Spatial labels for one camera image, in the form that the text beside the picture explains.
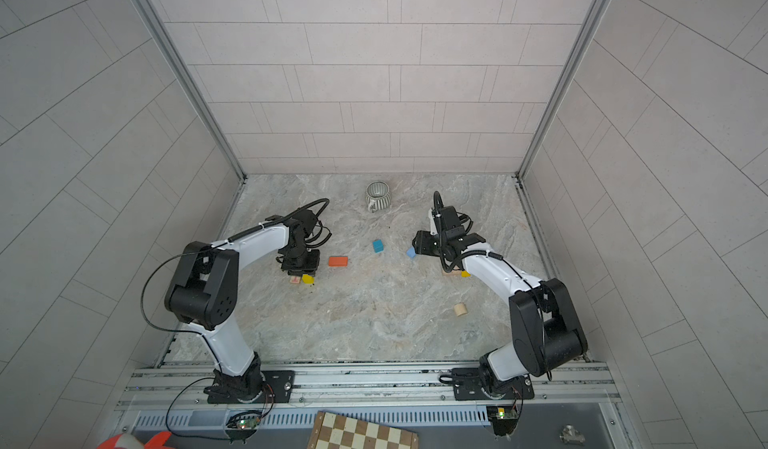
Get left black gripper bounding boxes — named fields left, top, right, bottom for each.
left=283, top=242, right=322, bottom=274

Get red wooden block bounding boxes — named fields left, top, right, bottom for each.
left=328, top=256, right=349, bottom=267

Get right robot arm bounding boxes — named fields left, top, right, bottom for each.
left=412, top=205, right=588, bottom=397

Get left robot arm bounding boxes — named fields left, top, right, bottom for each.
left=164, top=209, right=323, bottom=404

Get ribbed silver cup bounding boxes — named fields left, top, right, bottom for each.
left=365, top=181, right=391, bottom=213

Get left green circuit board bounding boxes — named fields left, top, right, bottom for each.
left=225, top=410, right=263, bottom=441

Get checkered chess board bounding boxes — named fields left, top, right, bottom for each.
left=307, top=411, right=420, bottom=449

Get right circuit board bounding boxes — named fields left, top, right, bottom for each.
left=486, top=406, right=520, bottom=437

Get small metal fitting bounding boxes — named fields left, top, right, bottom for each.
left=560, top=424, right=586, bottom=446

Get red white object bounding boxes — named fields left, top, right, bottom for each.
left=97, top=431, right=172, bottom=449

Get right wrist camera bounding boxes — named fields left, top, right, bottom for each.
left=428, top=208, right=439, bottom=235

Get black corrugated cable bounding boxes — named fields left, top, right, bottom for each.
left=224, top=197, right=331, bottom=246

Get aluminium mounting rail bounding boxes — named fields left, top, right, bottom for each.
left=117, top=362, right=621, bottom=410

